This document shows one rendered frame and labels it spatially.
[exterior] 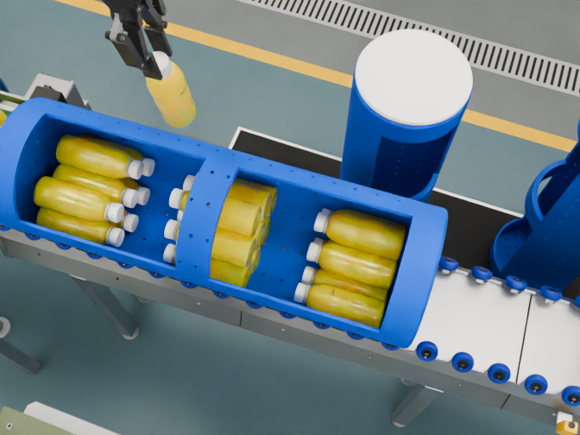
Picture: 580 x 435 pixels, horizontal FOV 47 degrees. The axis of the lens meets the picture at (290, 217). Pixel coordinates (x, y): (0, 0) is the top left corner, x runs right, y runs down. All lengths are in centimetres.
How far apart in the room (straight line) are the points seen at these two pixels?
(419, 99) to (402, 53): 14
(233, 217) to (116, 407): 127
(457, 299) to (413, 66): 56
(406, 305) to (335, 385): 120
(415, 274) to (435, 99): 55
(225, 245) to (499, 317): 62
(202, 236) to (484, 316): 65
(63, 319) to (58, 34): 131
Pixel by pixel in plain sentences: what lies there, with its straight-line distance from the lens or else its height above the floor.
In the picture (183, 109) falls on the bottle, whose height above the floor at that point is 134.
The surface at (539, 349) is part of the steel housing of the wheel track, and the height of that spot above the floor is 93.
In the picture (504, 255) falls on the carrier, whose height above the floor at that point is 16.
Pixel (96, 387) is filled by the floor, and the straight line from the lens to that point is 247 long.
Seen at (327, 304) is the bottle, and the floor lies 106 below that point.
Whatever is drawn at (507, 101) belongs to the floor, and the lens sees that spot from 299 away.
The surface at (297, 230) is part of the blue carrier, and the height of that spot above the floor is 98.
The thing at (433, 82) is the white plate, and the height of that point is 104.
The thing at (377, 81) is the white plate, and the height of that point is 104.
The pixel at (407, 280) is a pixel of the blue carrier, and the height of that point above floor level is 122.
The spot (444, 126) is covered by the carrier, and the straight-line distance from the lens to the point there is 162.
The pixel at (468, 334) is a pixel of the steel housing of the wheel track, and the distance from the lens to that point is 151.
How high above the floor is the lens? 234
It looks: 65 degrees down
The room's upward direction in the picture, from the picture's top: straight up
